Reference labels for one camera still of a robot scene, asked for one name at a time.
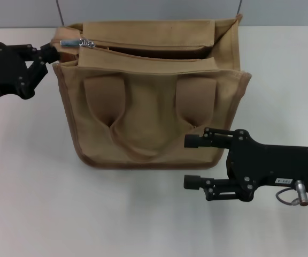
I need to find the silver metal zipper slider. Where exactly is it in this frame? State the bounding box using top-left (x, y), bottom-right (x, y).
top-left (60, 38), bottom-right (96, 49)

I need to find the khaki canvas food bag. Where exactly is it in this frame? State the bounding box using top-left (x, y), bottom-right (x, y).
top-left (51, 13), bottom-right (252, 170)

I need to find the grey right gripper cable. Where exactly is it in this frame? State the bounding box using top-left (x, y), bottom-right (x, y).
top-left (275, 180), bottom-right (308, 207)

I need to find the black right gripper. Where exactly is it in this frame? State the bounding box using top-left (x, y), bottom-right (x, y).
top-left (183, 127), bottom-right (308, 203)

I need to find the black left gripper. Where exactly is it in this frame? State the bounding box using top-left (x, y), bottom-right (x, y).
top-left (0, 41), bottom-right (61, 106)

